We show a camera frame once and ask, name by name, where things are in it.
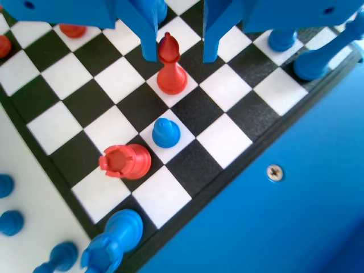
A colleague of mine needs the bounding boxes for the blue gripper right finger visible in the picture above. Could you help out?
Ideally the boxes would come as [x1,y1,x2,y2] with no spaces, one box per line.
[202,0,364,64]

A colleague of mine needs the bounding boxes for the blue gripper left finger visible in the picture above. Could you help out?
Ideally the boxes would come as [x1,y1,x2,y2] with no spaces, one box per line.
[0,0,159,63]

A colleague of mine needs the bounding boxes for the red chess bishop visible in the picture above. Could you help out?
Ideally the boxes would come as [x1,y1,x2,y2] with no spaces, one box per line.
[156,31,189,96]

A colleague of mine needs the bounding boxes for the blue chess pawn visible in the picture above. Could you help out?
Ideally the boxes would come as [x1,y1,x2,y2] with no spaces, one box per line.
[268,28,299,52]
[0,209,25,237]
[151,117,181,149]
[0,173,15,199]
[32,241,79,273]

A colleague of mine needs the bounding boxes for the red chess pawn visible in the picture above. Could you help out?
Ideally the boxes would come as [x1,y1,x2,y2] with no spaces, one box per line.
[0,34,13,59]
[59,24,87,39]

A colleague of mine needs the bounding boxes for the tall blue piece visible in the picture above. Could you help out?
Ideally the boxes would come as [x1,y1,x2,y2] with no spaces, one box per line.
[292,13,364,82]

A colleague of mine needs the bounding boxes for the red chess rook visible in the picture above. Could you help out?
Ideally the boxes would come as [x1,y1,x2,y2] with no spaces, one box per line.
[98,143,152,181]

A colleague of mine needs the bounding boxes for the black white chessboard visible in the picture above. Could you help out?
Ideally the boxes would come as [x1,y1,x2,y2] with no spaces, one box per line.
[0,0,364,257]

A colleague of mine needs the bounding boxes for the silver plate screw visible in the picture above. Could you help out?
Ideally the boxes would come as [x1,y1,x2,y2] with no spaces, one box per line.
[266,164,284,182]

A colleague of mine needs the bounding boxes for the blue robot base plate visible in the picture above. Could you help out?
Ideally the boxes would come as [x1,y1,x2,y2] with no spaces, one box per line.
[138,55,364,273]

